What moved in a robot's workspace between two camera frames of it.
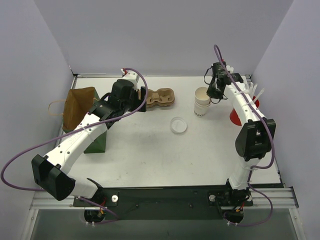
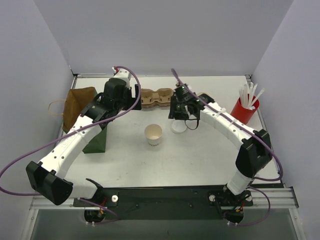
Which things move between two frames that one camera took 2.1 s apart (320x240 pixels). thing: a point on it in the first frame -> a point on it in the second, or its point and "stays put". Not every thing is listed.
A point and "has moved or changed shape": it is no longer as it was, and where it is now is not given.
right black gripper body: [213, 90] -> [172, 107]
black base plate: [169, 202] stays put
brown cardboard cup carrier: [163, 97] stays put
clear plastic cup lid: [178, 125] stays put
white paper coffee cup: [201, 98] has moved or changed shape
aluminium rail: [269, 198] stays put
